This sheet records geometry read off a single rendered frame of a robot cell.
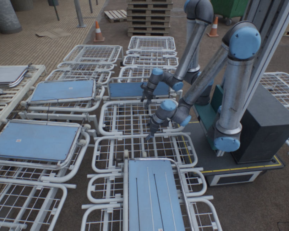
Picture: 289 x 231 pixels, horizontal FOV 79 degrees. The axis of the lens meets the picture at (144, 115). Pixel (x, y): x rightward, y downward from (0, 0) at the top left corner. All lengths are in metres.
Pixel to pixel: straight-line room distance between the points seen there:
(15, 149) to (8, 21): 5.69
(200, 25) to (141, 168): 1.12
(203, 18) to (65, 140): 1.45
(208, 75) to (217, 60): 0.10
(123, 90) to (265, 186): 1.84
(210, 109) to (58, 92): 1.74
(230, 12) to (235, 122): 6.23
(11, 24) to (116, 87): 5.54
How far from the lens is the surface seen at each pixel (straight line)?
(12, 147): 1.92
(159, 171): 1.42
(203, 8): 1.44
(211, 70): 1.11
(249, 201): 2.18
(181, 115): 1.17
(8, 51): 5.86
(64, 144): 1.70
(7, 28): 7.25
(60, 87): 2.47
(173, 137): 1.78
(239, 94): 1.02
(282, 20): 1.27
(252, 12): 1.47
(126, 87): 2.07
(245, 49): 0.90
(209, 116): 1.68
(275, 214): 2.24
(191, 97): 1.22
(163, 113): 1.16
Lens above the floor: 1.78
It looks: 42 degrees down
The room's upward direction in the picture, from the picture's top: straight up
